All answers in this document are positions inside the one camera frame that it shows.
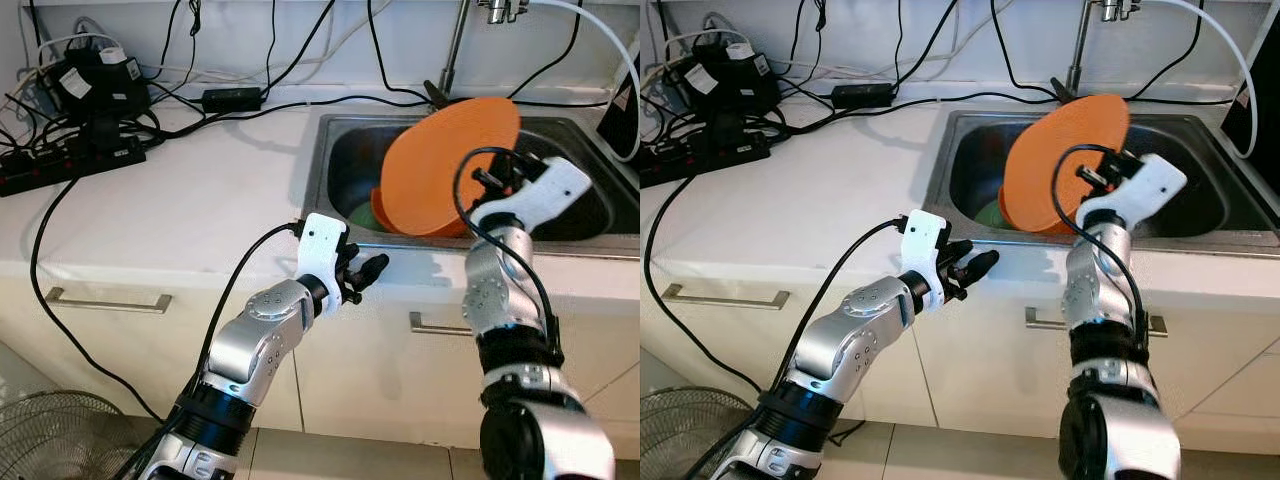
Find metal drawer handle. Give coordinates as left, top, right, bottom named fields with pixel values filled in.
left=661, top=283, right=791, bottom=310
left=44, top=287, right=174, bottom=315

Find black power strip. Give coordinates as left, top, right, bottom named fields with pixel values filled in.
left=0, top=135, right=147, bottom=198
left=640, top=130, right=771, bottom=189

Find cream cabinet drawer front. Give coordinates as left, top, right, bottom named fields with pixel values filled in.
left=0, top=275, right=301, bottom=436
left=640, top=270, right=931, bottom=431

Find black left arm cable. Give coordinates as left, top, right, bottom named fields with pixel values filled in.
left=190, top=222, right=303, bottom=401
left=775, top=218, right=903, bottom=401

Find cream sink cabinet door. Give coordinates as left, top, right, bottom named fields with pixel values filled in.
left=290, top=295, right=641, bottom=451
left=915, top=290, right=1280, bottom=446

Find white water hose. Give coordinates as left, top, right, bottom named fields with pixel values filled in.
left=528, top=0, right=641, bottom=161
left=1140, top=0, right=1259, bottom=159

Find orange plastic bowl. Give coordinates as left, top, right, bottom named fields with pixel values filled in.
left=370, top=185, right=403, bottom=233
left=996, top=183, right=1023, bottom=231

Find black adapter cable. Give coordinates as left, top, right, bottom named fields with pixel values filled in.
left=890, top=90, right=1236, bottom=107
left=262, top=95, right=611, bottom=111

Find steel sink faucet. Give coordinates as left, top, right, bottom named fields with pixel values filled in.
left=425, top=0, right=471, bottom=108
left=1052, top=0, right=1096, bottom=101

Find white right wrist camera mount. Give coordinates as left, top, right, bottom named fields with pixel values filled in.
left=468, top=156, right=594, bottom=233
left=1075, top=152, right=1189, bottom=227

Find stainless steel sink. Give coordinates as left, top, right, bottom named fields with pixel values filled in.
left=303, top=113, right=641, bottom=262
left=922, top=110, right=1280, bottom=259

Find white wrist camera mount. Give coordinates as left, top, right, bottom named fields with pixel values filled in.
left=468, top=156, right=594, bottom=233
left=296, top=213, right=349, bottom=319
left=896, top=209, right=952, bottom=316
left=1075, top=152, right=1189, bottom=227

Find chrome wall tap fitting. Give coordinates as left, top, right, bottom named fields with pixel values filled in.
left=1090, top=0, right=1144, bottom=23
left=477, top=0, right=532, bottom=26

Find orange plastic plate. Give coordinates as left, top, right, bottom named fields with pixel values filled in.
left=1002, top=93, right=1132, bottom=234
left=380, top=97, right=522, bottom=238

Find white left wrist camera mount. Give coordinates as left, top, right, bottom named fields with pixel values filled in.
left=896, top=209, right=952, bottom=316
left=296, top=213, right=349, bottom=319

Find black charger box white labels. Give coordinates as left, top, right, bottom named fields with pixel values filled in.
left=45, top=45, right=153, bottom=123
left=675, top=40, right=783, bottom=116

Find wire guard floor fan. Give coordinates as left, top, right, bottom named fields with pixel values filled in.
left=640, top=388, right=763, bottom=480
left=0, top=390, right=129, bottom=480

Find black power strip cord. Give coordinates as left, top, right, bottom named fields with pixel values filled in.
left=28, top=177, right=166, bottom=423
left=644, top=172, right=771, bottom=401

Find long metal cabinet handle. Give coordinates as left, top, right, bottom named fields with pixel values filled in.
left=1024, top=306, right=1169, bottom=337
left=408, top=311, right=471, bottom=337

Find black power adapter brick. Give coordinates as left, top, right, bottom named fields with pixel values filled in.
left=202, top=88, right=264, bottom=113
left=832, top=83, right=894, bottom=109

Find black countertop appliance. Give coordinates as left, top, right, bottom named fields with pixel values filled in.
left=597, top=75, right=641, bottom=159
left=1222, top=55, right=1280, bottom=159

